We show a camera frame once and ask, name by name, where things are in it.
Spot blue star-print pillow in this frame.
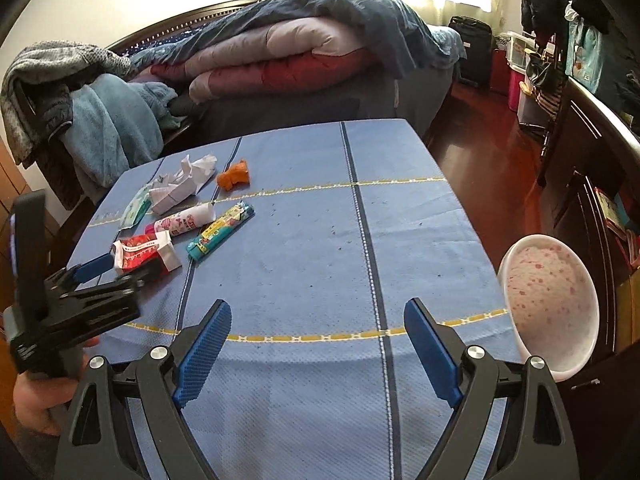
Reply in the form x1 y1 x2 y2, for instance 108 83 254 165
127 30 211 56

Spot teal bag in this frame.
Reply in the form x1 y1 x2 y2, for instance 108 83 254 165
565 7 619 94

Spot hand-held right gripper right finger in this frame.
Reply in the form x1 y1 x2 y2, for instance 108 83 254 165
403 297 582 480

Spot grey knitted blanket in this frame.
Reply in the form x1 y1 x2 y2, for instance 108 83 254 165
0 44 132 167

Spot dark padded jacket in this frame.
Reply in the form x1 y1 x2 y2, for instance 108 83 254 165
34 85 101 211

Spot person's left hand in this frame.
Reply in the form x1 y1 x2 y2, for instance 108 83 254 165
12 337 103 437

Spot grey bed base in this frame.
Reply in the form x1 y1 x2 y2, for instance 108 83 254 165
200 67 457 142

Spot blue striped tablecloth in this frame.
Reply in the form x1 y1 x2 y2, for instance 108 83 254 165
65 119 524 480

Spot books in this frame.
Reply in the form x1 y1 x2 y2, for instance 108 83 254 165
595 187 640 272

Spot light blue fleece blanket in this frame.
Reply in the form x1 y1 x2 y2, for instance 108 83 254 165
62 74 189 206

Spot dark wooden desk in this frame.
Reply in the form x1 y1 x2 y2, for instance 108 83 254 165
537 77 640 361

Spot white storage box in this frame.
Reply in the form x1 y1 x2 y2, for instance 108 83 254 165
505 30 539 69

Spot crumpled white paper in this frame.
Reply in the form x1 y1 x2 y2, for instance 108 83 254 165
149 154 219 215

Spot white pink-speckled bowl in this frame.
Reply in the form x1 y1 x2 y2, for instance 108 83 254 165
496 233 600 381

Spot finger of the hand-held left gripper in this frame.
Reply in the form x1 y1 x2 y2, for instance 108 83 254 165
94 265 162 302
64 254 116 284

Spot orange peel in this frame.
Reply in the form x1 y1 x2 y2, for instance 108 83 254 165
216 159 253 192

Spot pink printed tube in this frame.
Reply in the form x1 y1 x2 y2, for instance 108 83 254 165
145 203 216 237

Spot green tissue packet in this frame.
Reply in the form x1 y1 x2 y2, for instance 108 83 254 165
120 183 154 234

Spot red and white packet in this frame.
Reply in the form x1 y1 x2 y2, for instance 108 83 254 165
110 231 182 276

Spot black suitcase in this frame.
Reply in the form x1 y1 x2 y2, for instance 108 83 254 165
447 16 494 89

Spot teal colourful wrapper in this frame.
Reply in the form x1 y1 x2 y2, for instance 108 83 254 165
186 201 256 261

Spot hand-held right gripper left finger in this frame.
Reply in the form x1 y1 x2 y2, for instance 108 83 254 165
54 299 234 480

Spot pink storage box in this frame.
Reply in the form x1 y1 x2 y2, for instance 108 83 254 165
507 65 531 114

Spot striped black bag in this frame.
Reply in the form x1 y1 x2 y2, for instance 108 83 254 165
525 50 569 122

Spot dark wooden headboard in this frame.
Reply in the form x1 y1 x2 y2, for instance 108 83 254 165
107 0 264 54

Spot pink and red folded quilt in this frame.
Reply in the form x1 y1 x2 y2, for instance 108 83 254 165
150 17 377 106

